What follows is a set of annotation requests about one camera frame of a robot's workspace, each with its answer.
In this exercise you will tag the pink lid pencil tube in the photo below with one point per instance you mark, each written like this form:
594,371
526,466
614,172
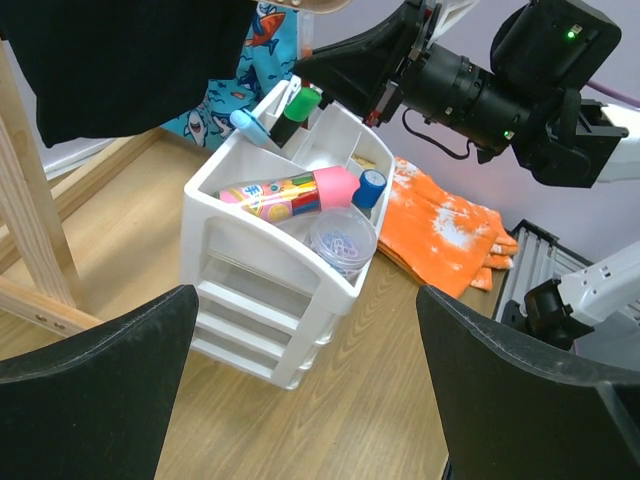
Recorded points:
275,201

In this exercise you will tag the black green highlighter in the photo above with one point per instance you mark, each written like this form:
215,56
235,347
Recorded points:
295,114

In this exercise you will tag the orange white tie-dye cloth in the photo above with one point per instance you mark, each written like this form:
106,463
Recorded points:
442,239

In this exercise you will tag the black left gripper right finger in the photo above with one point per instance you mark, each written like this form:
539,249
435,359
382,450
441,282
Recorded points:
513,407

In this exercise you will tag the white plastic drawer organizer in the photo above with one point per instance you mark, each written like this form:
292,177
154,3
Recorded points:
267,302

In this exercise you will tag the blue cap clear tube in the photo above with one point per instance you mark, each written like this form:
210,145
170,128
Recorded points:
372,184

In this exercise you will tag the blue fish print garment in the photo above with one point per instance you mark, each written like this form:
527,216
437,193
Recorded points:
268,57

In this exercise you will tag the red pen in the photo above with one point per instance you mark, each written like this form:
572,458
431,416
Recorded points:
305,34

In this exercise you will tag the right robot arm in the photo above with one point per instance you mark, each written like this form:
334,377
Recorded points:
528,100

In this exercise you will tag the wooden clothes rack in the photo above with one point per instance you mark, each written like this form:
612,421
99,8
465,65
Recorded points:
32,213

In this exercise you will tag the aluminium frame rails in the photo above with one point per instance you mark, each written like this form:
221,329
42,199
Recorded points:
560,298

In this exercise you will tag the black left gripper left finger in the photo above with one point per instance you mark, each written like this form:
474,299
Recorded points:
97,405

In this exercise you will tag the black shorts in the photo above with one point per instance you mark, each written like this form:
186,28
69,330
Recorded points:
108,69

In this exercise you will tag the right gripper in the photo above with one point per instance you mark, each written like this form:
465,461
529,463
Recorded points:
366,73

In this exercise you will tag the small yellow eraser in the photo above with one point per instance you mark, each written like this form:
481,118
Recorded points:
363,162

